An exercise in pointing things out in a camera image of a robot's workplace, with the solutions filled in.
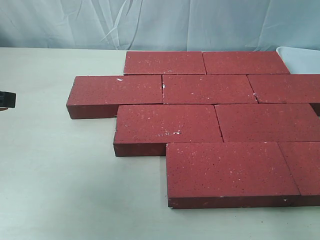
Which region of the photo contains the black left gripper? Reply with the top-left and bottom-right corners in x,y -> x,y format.
0,91 -> 16,108

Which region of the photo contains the chipped red brick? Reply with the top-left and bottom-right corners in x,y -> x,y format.
162,74 -> 257,105

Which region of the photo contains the white wrinkled backdrop cloth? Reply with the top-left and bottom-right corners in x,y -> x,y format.
0,0 -> 320,51

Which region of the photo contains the white plastic tray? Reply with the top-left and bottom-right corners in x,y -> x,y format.
276,46 -> 320,74

